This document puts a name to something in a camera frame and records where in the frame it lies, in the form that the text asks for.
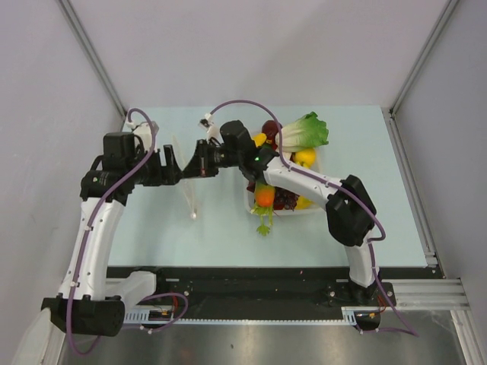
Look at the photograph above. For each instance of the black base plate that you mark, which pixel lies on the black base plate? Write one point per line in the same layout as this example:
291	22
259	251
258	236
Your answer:
258	294

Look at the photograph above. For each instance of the green toy herb sprig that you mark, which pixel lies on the green toy herb sprig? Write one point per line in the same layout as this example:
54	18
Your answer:
265	215

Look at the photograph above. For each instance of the white plastic basket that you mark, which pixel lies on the white plastic basket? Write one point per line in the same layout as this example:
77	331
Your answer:
248	191

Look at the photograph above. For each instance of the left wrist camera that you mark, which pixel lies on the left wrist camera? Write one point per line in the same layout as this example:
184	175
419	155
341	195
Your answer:
142	129

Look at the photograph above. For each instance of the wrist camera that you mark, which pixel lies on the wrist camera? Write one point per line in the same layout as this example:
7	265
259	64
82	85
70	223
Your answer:
211	129
142	129

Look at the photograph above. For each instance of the green orange toy mango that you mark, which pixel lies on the green orange toy mango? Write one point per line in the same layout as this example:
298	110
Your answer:
264	195

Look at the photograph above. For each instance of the green toy lettuce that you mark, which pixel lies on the green toy lettuce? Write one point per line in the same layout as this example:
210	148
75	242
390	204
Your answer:
307	132

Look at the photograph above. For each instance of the purple toy grapes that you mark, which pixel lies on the purple toy grapes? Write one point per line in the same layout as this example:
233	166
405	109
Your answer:
284	200

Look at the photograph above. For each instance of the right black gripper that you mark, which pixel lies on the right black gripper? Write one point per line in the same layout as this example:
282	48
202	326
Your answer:
200	166

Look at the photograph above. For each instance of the aluminium frame rail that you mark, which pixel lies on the aluminium frame rail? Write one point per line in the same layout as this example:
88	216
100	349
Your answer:
411	295

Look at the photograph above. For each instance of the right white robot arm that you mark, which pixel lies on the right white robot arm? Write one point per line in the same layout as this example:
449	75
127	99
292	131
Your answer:
350	213

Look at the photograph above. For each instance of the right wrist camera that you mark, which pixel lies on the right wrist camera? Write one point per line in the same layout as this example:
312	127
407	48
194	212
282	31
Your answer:
211	129

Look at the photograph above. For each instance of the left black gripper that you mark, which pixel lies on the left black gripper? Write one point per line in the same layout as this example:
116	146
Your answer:
170	174

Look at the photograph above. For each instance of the yellow toy lemon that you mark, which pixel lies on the yellow toy lemon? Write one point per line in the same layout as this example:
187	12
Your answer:
305	158

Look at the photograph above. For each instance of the yellow toy banana bunch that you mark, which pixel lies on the yellow toy banana bunch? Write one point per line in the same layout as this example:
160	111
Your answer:
303	203

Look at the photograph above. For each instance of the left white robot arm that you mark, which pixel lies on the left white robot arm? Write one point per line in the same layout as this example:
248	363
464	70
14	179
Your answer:
84	304

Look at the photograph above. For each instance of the yellow toy pear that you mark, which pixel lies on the yellow toy pear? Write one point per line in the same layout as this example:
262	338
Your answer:
259	139

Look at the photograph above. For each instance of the clear zip top bag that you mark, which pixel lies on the clear zip top bag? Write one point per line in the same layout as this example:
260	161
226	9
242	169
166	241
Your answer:
186	185

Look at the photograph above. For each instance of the dark red toy apple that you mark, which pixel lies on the dark red toy apple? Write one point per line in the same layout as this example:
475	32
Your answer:
271	128

